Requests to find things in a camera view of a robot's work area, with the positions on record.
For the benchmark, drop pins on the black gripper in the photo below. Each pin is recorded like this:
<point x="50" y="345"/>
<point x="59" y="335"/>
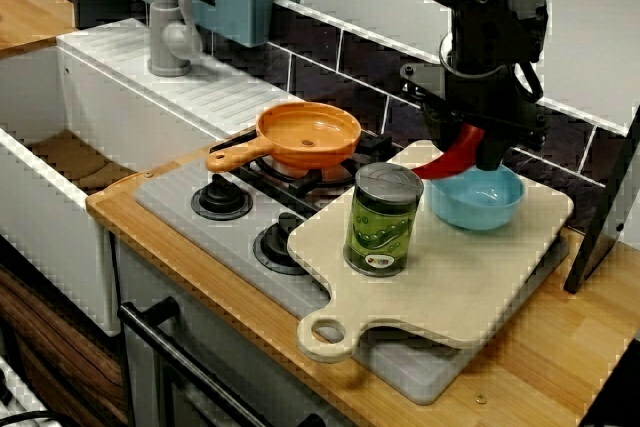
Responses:
<point x="480" y="97"/>

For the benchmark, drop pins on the red toy pepper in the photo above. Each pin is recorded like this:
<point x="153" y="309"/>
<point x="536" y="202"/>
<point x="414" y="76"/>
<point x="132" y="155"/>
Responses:
<point x="450" y="159"/>

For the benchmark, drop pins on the orange toy frying pan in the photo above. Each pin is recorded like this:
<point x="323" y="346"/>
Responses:
<point x="310" y="132"/>

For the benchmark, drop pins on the light blue plastic bowl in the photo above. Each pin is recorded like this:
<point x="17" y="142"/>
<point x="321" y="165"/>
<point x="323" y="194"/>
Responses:
<point x="475" y="212"/>

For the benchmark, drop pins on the green toy pea can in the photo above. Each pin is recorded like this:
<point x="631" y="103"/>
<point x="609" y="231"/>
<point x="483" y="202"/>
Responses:
<point x="382" y="227"/>

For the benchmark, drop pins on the pale wooden cutting board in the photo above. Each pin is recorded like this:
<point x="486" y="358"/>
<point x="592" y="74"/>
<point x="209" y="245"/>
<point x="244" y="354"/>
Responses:
<point x="450" y="287"/>

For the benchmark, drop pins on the dark tile backsplash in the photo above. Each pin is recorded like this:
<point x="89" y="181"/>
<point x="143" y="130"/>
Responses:
<point x="325" y="57"/>

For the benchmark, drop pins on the black burner grate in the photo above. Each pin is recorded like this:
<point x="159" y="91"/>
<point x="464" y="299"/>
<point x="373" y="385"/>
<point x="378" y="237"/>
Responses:
<point x="300" y="187"/>

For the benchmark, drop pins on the black stove knob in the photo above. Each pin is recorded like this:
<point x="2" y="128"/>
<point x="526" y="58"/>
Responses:
<point x="275" y="247"/>
<point x="220" y="199"/>

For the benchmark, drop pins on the black angled bar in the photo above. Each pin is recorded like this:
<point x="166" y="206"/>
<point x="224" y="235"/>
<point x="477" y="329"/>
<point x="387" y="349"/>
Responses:
<point x="615" y="392"/>

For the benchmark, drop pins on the grey toy stove top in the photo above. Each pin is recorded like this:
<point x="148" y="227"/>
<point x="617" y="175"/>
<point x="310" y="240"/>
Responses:
<point x="170" y="192"/>

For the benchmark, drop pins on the grey toy oven front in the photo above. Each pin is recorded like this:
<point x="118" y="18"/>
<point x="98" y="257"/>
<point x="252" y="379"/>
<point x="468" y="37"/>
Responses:
<point x="240" y="347"/>

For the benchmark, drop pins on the grey toy faucet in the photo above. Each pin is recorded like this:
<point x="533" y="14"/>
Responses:
<point x="162" y="22"/>

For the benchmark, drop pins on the white toy sink unit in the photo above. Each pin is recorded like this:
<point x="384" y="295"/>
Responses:
<point x="125" y="97"/>

